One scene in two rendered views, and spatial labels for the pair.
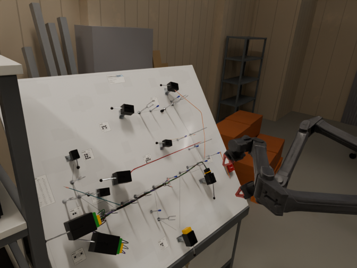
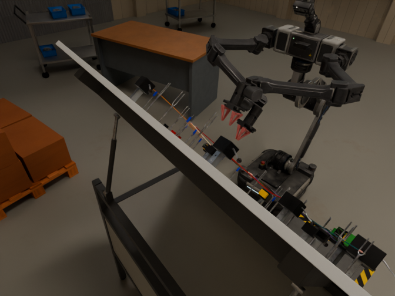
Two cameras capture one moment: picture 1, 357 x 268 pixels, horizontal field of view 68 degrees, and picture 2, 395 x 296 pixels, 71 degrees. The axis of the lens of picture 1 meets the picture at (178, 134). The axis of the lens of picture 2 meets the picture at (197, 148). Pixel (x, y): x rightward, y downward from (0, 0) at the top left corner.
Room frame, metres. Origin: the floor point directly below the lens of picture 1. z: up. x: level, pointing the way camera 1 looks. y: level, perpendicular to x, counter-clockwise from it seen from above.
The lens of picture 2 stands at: (1.26, 0.88, 2.04)
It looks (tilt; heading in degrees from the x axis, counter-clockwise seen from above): 39 degrees down; 275
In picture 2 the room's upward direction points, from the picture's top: 3 degrees clockwise
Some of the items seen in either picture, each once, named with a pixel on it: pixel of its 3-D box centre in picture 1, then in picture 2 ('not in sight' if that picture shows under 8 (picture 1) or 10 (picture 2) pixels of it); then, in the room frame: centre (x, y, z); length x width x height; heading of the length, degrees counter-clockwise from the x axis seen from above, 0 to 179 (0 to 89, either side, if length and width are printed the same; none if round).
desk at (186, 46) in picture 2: not in sight; (158, 67); (2.19, -2.79, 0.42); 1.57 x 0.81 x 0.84; 157
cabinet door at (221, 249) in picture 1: (210, 257); not in sight; (1.24, -0.25, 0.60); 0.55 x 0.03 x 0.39; 136
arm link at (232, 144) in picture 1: (245, 147); (253, 90); (1.12, -0.32, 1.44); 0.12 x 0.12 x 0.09; 40
